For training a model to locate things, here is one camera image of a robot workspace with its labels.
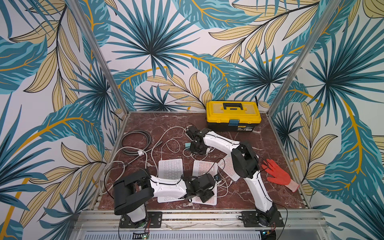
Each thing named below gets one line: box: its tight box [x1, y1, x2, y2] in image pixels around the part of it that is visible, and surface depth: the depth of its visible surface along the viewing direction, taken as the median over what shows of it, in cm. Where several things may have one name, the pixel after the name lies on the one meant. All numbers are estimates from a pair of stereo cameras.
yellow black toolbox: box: [206, 100, 262, 132], surface depth 100 cm
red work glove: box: [261, 159, 300, 193], surface depth 90 cm
